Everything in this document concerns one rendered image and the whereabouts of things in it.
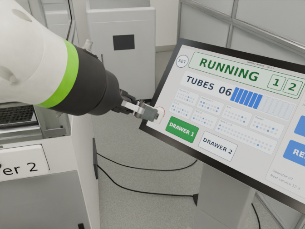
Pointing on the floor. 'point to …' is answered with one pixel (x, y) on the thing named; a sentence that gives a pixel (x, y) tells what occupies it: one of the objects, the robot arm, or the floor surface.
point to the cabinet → (56, 193)
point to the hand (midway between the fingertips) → (152, 114)
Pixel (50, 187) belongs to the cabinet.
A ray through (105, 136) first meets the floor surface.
